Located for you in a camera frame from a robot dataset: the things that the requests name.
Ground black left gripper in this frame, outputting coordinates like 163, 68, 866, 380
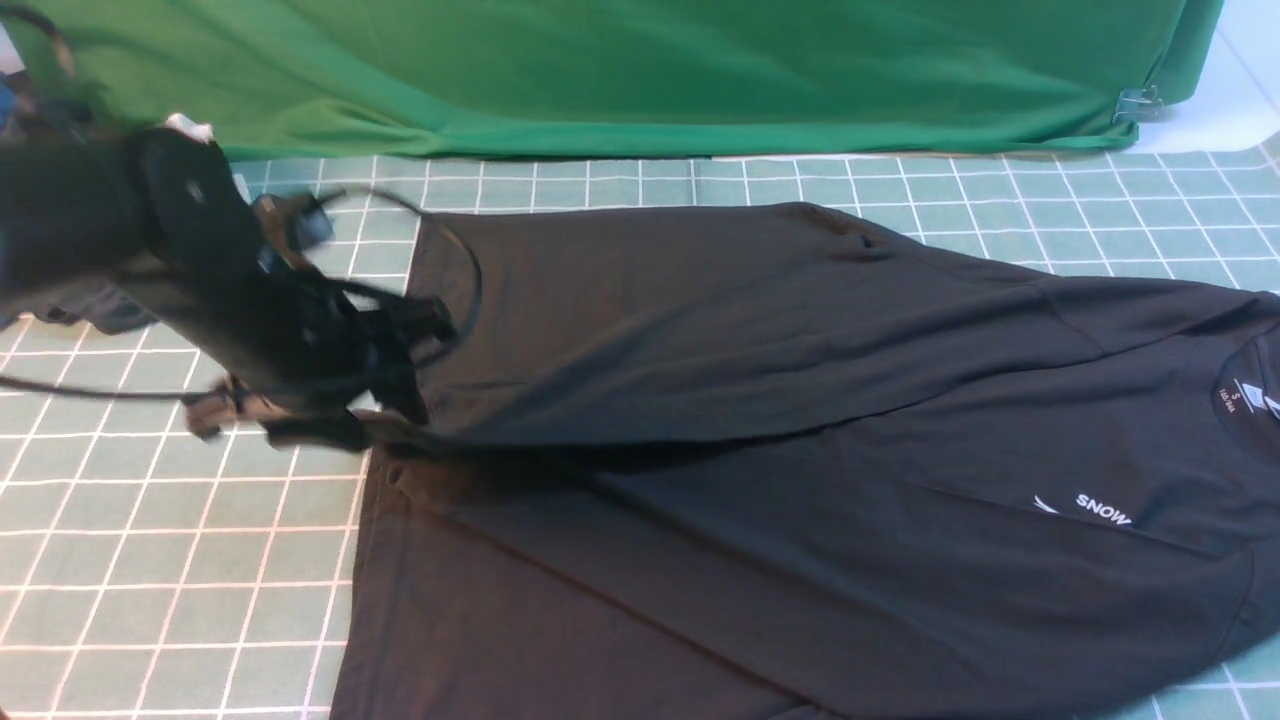
186, 272, 458, 451

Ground dark gray long-sleeve shirt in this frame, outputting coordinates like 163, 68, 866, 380
328, 202, 1279, 719

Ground green backdrop cloth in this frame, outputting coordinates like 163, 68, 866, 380
4, 1, 1222, 160

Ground dark gray crumpled garment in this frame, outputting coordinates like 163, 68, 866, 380
0, 95, 161, 336

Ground white crumpled garment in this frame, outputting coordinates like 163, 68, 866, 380
163, 113, 251, 202

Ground green grid cutting mat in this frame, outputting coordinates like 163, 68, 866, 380
1, 138, 1279, 719

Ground metal binder clip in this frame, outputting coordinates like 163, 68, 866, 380
1111, 85, 1164, 124

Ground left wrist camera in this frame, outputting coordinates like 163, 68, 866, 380
251, 193, 335, 274

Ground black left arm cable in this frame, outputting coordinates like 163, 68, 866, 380
0, 5, 483, 404

